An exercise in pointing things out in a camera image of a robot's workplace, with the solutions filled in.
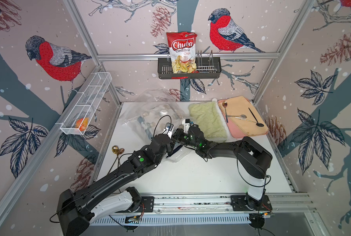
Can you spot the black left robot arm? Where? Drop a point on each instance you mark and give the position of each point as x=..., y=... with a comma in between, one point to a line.
x=77, y=210

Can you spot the white wire mesh basket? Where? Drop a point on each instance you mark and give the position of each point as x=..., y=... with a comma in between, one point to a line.
x=88, y=103

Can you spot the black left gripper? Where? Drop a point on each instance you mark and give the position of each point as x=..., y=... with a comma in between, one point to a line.
x=171, y=145

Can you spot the orange item in basket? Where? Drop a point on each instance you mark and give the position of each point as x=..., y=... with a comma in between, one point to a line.
x=81, y=124

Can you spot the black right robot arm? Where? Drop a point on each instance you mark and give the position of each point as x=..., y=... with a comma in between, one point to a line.
x=254, y=159

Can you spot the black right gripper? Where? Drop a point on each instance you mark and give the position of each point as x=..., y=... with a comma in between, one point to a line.
x=178, y=134

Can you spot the white vacuum bag valve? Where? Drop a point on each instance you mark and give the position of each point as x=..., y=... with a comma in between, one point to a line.
x=163, y=112

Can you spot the black spoon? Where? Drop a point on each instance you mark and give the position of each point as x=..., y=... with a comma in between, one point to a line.
x=257, y=122

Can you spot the red cassava chips bag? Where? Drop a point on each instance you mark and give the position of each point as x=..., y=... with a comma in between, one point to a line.
x=182, y=51

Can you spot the gold spoon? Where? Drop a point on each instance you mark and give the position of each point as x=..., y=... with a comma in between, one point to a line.
x=117, y=151

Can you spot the beige folded cloth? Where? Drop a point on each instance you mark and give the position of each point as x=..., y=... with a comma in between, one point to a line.
x=243, y=113

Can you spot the dark grey wall rack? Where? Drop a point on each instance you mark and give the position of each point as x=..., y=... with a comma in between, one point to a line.
x=198, y=68

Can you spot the white teal patterned blanket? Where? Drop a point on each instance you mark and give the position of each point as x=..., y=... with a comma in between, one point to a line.
x=152, y=122

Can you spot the silver spoon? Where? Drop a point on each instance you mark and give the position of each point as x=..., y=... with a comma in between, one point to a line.
x=238, y=116

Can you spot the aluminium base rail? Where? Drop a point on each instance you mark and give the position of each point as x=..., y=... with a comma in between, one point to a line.
x=210, y=203

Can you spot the clear plastic vacuum bag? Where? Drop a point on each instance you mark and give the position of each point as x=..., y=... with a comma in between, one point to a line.
x=158, y=95

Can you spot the light green fluffy blanket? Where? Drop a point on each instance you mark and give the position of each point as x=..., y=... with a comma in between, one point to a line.
x=207, y=117

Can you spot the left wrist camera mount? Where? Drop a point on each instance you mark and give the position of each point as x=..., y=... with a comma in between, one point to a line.
x=168, y=130

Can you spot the rainbow metallic spoon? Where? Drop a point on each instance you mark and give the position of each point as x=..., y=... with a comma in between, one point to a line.
x=225, y=104

